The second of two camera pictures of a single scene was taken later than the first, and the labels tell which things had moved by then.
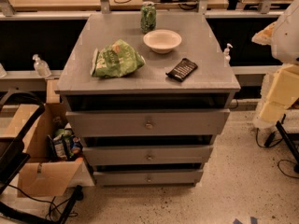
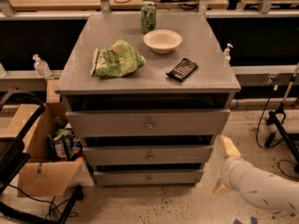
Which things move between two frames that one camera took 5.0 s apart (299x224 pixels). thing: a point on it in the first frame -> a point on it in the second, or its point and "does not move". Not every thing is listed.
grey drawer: (102, 155) does not move
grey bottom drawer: (148, 177) does not move
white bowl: (162, 41) does not move
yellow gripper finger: (285, 88) -> (228, 147)
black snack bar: (182, 70) does not move
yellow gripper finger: (272, 111) -> (220, 189)
